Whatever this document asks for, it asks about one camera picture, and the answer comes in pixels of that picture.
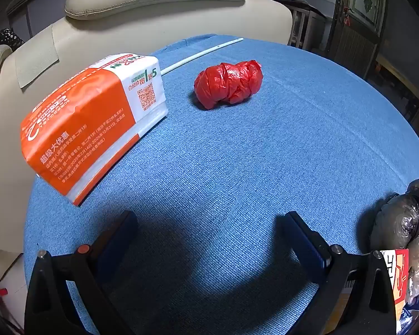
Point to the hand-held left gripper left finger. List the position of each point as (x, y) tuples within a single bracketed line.
[(113, 247)]

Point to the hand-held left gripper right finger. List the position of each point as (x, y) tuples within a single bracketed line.
[(308, 247)]

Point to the small printed carton box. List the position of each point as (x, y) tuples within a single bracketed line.
[(399, 272)]

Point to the black plastic bag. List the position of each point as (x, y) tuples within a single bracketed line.
[(397, 216)]

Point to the red plastic bag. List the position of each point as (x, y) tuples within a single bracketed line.
[(226, 83)]

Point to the blue tablecloth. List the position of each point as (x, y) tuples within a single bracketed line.
[(230, 164)]

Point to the orange and white tissue pack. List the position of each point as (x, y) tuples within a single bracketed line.
[(80, 122)]

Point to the wooden door with red tassel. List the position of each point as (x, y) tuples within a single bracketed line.
[(356, 42)]

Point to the thin white stick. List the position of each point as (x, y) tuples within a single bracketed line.
[(202, 56)]

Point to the wooden crib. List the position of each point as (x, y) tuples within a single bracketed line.
[(307, 24)]

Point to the red tassel ornament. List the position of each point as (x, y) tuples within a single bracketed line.
[(348, 17)]

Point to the dark floral cloth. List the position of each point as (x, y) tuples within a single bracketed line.
[(3, 40)]

